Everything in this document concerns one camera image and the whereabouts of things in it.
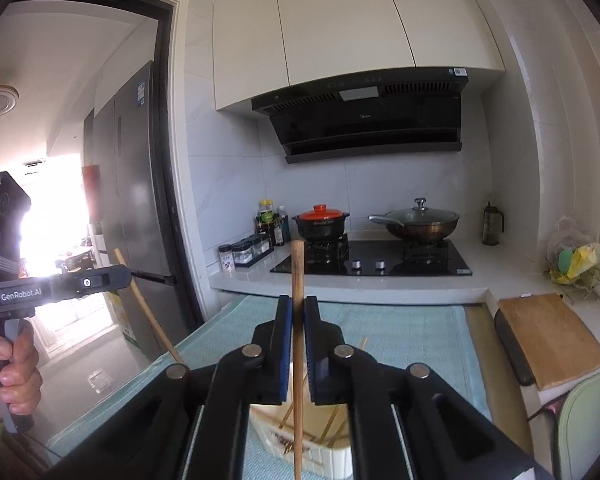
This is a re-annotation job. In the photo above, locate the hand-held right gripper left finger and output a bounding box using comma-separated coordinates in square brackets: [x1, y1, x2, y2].
[45, 295, 293, 480]

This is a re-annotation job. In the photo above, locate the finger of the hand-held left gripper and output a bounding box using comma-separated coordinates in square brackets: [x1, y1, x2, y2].
[42, 265, 132, 305]

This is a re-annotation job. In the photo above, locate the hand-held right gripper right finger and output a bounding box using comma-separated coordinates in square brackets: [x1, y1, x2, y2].
[304, 296, 556, 480]

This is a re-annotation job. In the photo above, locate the cream plastic container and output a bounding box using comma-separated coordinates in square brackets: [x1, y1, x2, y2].
[250, 400, 354, 480]

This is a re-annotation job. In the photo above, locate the person's left hand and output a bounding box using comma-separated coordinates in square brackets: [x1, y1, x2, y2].
[0, 326, 44, 422]

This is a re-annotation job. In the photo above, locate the printed cardboard box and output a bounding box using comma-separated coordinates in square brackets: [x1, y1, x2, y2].
[104, 287, 144, 347]

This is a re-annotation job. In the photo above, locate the teal woven mat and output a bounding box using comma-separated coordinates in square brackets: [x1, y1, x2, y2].
[47, 294, 493, 480]

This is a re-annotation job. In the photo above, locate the black spice jar rack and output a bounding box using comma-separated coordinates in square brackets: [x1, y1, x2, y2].
[231, 233, 274, 267]

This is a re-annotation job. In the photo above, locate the grey refrigerator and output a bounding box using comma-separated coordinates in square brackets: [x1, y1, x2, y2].
[82, 60, 201, 361]

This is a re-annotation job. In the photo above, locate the black glass gas cooktop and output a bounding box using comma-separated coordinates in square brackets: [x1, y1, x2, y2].
[270, 239, 473, 277]

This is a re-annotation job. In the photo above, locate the dark sauce bottle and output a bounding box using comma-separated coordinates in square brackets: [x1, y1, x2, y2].
[275, 205, 291, 247]

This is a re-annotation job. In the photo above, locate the black clay pot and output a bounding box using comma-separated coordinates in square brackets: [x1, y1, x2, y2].
[292, 212, 351, 241]

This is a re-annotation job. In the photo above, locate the yellow capped sauce bottle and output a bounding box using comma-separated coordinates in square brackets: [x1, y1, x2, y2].
[256, 199, 277, 241]

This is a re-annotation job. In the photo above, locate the orange pot lid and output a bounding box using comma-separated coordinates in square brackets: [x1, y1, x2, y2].
[300, 204, 344, 221]

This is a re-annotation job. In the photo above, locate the dark metal wok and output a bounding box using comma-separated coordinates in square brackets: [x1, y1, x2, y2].
[369, 211, 461, 241]

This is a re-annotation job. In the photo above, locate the glass wok lid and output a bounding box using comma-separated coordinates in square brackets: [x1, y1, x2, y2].
[384, 198, 458, 226]

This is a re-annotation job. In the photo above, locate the dark glass press pot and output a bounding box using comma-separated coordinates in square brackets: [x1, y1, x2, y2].
[481, 201, 505, 247]

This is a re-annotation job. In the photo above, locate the black range hood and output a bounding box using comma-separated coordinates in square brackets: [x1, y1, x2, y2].
[251, 74, 470, 165]

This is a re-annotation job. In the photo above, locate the wooden cutting board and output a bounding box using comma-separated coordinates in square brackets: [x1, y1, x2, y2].
[497, 292, 600, 392]

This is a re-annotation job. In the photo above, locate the clear plastic bag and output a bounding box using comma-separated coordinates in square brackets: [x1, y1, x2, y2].
[546, 216, 600, 281]

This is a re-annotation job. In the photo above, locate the yellow cloth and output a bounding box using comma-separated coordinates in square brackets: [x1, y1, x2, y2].
[567, 242, 600, 282]

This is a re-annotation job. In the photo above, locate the light green chair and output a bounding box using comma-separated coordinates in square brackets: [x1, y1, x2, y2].
[557, 364, 600, 480]

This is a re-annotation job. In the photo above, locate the cream upper cabinet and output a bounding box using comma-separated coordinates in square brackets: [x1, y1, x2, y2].
[212, 0, 507, 112]

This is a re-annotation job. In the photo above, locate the dark door frame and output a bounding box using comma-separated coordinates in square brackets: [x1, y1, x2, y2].
[10, 0, 207, 333]

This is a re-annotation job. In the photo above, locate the wire dish rack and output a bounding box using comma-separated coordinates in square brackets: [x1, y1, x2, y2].
[549, 264, 600, 307]

